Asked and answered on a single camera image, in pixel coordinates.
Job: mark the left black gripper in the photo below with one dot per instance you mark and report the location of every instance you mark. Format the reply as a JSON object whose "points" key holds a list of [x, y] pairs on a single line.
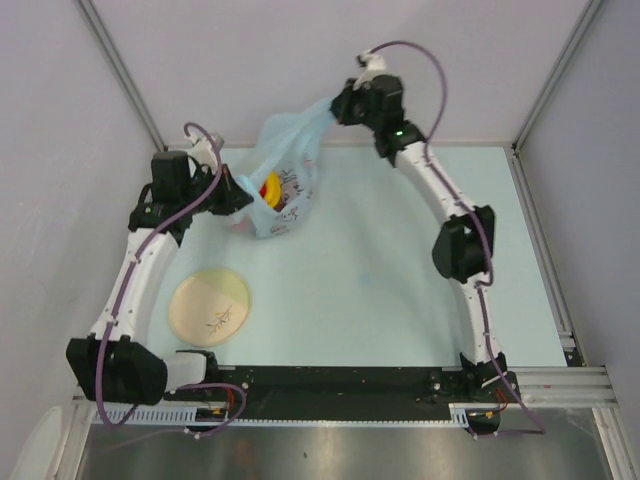
{"points": [[233, 196]]}

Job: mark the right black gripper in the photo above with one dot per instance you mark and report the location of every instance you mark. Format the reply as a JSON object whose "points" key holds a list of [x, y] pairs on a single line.
{"points": [[341, 102]]}

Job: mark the light blue plastic bag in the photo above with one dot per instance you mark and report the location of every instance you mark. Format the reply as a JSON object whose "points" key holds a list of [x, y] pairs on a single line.
{"points": [[288, 146]]}

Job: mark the round beige ceramic plate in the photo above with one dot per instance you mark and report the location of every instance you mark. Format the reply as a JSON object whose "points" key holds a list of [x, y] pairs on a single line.
{"points": [[209, 307]]}

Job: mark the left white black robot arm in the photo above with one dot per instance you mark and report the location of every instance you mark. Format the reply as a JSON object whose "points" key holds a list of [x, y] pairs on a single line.
{"points": [[113, 364]]}

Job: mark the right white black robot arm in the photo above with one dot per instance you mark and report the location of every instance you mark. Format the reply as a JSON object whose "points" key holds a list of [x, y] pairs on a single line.
{"points": [[463, 250]]}

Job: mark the fake yellow banana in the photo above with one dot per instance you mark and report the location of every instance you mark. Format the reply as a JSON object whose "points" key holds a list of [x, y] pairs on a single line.
{"points": [[275, 199]]}

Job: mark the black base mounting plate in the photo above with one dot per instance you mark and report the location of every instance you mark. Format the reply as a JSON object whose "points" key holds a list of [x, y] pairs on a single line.
{"points": [[358, 394]]}

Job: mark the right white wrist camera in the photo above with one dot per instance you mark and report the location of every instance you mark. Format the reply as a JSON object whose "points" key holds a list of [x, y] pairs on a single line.
{"points": [[372, 65]]}

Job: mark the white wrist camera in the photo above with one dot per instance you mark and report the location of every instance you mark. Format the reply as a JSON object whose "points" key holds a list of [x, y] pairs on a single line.
{"points": [[201, 150], [372, 65]]}

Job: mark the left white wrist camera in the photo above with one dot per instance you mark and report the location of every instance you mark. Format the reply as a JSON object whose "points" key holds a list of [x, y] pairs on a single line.
{"points": [[201, 150]]}

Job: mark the left aluminium corner post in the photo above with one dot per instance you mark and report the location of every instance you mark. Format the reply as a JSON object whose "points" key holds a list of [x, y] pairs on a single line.
{"points": [[99, 30]]}

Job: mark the aluminium corner post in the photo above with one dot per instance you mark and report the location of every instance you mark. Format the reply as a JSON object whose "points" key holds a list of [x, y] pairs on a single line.
{"points": [[567, 55], [99, 30]]}

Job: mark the right aluminium corner post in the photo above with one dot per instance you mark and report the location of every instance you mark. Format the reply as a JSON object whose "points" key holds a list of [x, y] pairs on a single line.
{"points": [[567, 55]]}

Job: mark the aluminium front frame rail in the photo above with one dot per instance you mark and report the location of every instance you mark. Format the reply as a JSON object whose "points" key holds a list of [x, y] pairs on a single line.
{"points": [[550, 385]]}

